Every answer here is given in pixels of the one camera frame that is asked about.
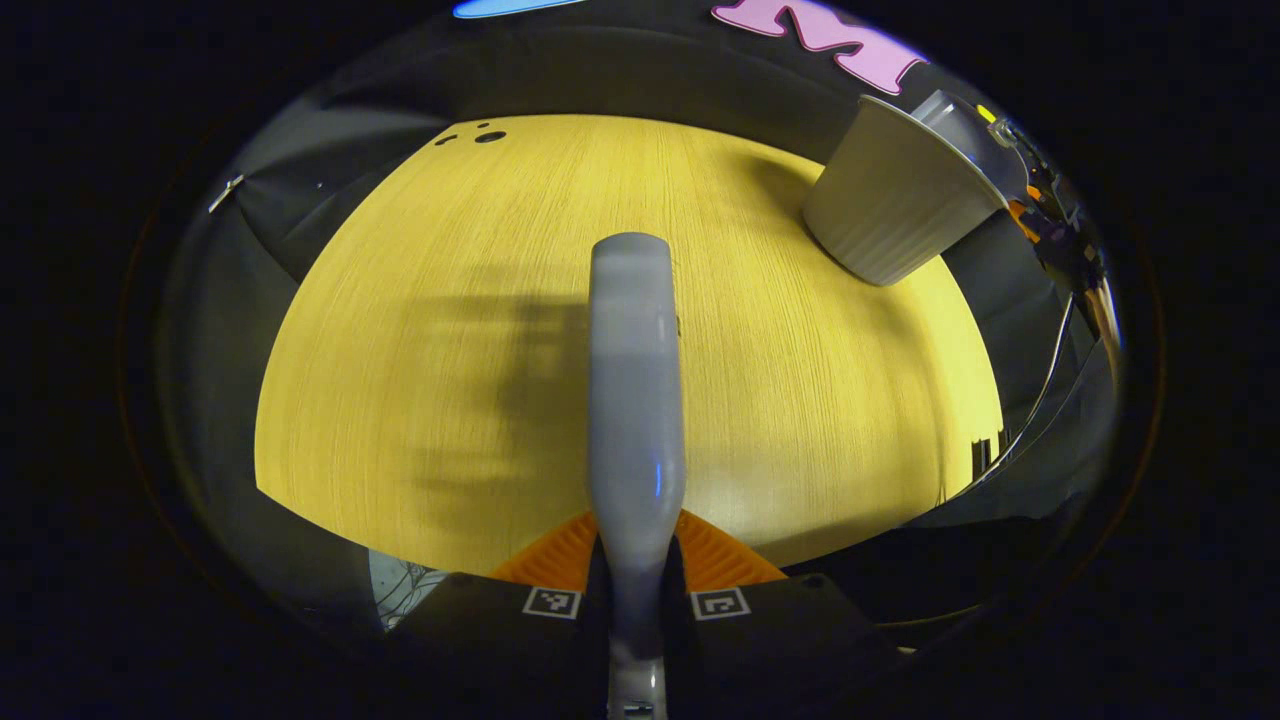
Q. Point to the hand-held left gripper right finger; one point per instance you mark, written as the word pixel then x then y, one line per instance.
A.
pixel 790 630

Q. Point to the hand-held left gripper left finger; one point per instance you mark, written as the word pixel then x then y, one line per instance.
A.
pixel 480 630

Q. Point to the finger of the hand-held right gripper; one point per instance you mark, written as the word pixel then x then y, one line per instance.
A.
pixel 1022 218

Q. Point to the white ribbed garbage bin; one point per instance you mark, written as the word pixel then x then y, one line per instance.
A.
pixel 890 210

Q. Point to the small grey broom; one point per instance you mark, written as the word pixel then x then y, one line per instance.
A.
pixel 635 400

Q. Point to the black backdrop cloth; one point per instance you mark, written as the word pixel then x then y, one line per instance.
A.
pixel 600 70

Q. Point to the small white tag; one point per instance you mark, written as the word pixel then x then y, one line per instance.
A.
pixel 225 193

